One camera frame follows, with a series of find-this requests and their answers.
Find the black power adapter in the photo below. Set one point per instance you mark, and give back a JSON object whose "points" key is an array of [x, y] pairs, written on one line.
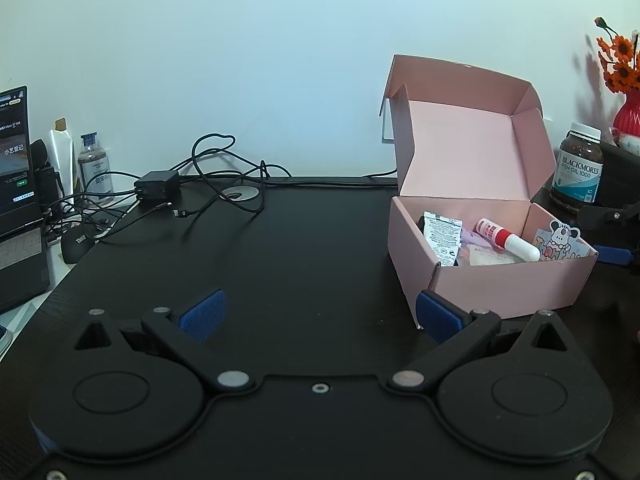
{"points": [[156, 187]]}

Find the white glue stick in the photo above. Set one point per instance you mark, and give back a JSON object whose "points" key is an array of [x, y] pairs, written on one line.
{"points": [[505, 237]]}

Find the brown supplement bottle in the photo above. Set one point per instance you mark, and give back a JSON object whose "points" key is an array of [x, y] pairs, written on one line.
{"points": [[575, 170]]}

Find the pale pink packet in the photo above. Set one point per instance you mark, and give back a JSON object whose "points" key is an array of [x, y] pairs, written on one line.
{"points": [[492, 257]]}

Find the white printed packet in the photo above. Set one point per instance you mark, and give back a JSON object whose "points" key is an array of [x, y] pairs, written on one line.
{"points": [[442, 237]]}

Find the black laptop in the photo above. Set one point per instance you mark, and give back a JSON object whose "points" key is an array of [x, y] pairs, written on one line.
{"points": [[12, 160]]}

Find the black desktop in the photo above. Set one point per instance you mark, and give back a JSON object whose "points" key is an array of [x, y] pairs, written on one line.
{"points": [[300, 250]]}

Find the white bottle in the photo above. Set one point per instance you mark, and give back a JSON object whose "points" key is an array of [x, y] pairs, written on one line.
{"points": [[61, 160]]}

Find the clear bottle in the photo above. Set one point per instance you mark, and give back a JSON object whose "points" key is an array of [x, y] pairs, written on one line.
{"points": [[95, 170]]}

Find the red vase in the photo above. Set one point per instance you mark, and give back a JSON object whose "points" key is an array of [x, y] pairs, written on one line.
{"points": [[629, 115]]}

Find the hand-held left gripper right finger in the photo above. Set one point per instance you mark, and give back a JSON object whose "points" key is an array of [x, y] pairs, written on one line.
{"points": [[436, 315]]}

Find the black computer mouse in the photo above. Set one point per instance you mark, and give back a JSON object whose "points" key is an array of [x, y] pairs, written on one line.
{"points": [[77, 247]]}

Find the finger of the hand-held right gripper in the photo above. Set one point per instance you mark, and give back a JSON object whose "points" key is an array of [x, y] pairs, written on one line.
{"points": [[612, 255], [595, 216]]}

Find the pink cardboard box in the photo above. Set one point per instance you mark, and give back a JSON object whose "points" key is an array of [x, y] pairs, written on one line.
{"points": [[465, 150]]}

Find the orange artificial flowers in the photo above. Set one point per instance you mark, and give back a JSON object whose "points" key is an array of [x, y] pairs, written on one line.
{"points": [[622, 70]]}

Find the cartoon sticker card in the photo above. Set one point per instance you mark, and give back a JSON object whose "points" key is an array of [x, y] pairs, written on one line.
{"points": [[560, 242]]}

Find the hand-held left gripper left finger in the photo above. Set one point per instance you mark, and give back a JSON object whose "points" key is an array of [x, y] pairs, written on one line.
{"points": [[205, 312]]}

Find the black box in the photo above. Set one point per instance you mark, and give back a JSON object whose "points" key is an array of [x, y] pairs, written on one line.
{"points": [[620, 175]]}

